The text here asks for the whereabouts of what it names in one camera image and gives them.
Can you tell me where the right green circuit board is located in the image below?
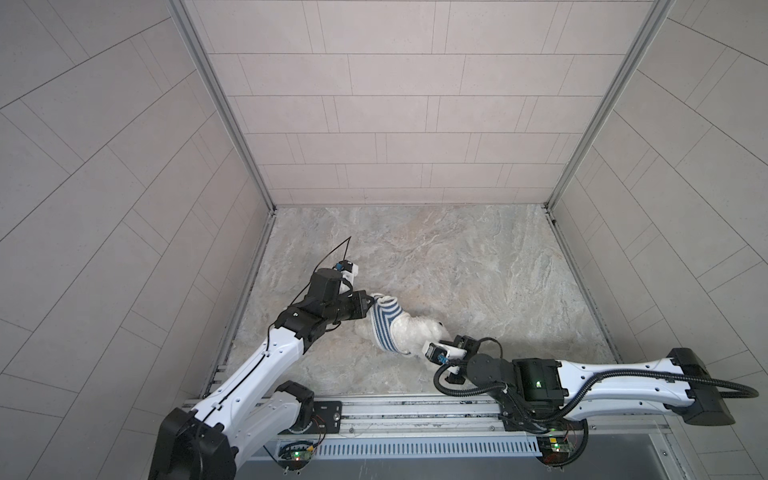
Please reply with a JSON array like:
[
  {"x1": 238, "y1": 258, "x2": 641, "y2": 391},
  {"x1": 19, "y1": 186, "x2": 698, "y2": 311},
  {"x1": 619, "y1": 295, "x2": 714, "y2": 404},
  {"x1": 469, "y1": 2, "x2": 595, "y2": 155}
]
[{"x1": 536, "y1": 436, "x2": 577, "y2": 466}]

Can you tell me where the white teddy bear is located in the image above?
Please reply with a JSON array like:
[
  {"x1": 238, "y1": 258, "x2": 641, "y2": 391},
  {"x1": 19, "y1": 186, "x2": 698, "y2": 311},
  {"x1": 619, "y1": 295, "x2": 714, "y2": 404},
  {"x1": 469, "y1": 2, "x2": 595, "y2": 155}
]
[{"x1": 353, "y1": 312, "x2": 450, "y2": 356}]

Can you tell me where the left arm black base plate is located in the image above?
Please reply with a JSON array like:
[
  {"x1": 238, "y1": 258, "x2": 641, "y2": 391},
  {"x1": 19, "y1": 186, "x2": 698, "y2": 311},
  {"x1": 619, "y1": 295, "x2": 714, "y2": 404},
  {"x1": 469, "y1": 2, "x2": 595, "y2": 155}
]
[{"x1": 279, "y1": 400, "x2": 343, "y2": 436}]

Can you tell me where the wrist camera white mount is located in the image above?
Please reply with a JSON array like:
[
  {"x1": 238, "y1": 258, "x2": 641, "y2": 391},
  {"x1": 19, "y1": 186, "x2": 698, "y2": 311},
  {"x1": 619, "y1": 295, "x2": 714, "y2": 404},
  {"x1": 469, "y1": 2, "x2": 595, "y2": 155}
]
[
  {"x1": 334, "y1": 260, "x2": 359, "y2": 294},
  {"x1": 422, "y1": 342, "x2": 467, "y2": 365}
]

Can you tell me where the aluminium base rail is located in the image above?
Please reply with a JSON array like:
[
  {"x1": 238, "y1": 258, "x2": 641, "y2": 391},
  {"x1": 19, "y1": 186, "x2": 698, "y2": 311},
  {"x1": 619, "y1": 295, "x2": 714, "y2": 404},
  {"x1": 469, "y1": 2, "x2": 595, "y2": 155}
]
[{"x1": 157, "y1": 384, "x2": 667, "y2": 450}]

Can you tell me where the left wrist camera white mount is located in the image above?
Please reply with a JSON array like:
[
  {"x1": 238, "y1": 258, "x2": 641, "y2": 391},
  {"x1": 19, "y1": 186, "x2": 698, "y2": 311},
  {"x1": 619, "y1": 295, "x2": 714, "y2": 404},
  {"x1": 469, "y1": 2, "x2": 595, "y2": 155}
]
[{"x1": 334, "y1": 260, "x2": 359, "y2": 294}]

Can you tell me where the blue white striped sweater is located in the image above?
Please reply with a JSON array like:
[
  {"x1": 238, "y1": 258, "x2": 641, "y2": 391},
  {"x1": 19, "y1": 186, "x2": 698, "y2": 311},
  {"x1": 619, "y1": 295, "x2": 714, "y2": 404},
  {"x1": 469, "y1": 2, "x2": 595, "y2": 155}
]
[{"x1": 368, "y1": 293, "x2": 412, "y2": 356}]

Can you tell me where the black corrugated cable conduit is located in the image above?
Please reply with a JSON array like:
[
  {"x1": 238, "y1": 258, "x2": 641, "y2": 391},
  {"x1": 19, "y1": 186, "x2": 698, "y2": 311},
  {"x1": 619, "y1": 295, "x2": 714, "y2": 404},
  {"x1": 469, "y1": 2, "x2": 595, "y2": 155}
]
[{"x1": 433, "y1": 359, "x2": 760, "y2": 424}]

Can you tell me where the left green circuit board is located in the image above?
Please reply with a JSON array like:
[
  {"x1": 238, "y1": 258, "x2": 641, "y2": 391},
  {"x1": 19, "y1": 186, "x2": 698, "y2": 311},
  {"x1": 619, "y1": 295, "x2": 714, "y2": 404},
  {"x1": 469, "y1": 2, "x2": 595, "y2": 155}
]
[{"x1": 277, "y1": 441, "x2": 317, "y2": 472}]

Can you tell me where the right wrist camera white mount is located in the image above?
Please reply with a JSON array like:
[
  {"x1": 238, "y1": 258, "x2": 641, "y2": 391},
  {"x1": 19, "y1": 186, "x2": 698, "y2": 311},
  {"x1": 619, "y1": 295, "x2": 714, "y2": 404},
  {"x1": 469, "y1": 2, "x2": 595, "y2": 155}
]
[{"x1": 422, "y1": 342, "x2": 467, "y2": 365}]

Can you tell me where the right corner aluminium profile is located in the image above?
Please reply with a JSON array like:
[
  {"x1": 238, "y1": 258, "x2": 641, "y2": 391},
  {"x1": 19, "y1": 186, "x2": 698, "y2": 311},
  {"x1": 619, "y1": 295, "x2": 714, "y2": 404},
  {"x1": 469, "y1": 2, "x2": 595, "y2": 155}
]
[{"x1": 544, "y1": 0, "x2": 675, "y2": 217}]

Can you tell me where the left corner aluminium profile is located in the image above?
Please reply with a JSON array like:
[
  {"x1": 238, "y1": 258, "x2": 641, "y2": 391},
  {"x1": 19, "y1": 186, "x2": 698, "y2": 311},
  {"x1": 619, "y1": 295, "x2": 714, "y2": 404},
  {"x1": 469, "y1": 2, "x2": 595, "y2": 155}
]
[{"x1": 166, "y1": 0, "x2": 277, "y2": 216}]

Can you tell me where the green circuit board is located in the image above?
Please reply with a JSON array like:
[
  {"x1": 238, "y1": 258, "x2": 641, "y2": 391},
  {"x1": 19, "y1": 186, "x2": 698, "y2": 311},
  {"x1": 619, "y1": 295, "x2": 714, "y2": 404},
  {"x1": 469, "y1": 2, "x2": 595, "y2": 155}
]
[
  {"x1": 536, "y1": 436, "x2": 577, "y2": 466},
  {"x1": 277, "y1": 441, "x2": 317, "y2": 472}
]

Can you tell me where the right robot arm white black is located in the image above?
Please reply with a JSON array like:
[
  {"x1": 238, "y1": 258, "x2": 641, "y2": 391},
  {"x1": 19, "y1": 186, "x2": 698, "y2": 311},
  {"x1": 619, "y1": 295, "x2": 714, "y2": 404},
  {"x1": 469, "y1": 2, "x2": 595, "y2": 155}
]
[{"x1": 424, "y1": 336, "x2": 756, "y2": 434}]

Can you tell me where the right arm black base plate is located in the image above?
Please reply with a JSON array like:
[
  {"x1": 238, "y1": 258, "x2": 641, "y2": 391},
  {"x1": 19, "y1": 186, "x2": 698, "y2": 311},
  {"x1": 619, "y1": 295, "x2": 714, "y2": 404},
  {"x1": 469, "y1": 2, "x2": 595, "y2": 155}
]
[{"x1": 496, "y1": 397, "x2": 588, "y2": 435}]

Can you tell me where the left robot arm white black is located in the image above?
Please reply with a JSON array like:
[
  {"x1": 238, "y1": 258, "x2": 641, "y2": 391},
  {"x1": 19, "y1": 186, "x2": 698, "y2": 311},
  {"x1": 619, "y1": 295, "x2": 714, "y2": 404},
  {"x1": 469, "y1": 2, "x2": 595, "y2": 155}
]
[{"x1": 148, "y1": 260, "x2": 373, "y2": 479}]

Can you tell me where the corner aluminium profile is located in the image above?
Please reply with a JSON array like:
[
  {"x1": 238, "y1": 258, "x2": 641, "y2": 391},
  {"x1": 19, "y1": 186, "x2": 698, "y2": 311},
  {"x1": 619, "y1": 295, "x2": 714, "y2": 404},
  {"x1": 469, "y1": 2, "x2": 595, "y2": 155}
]
[
  {"x1": 166, "y1": 0, "x2": 277, "y2": 216},
  {"x1": 544, "y1": 0, "x2": 675, "y2": 217}
]

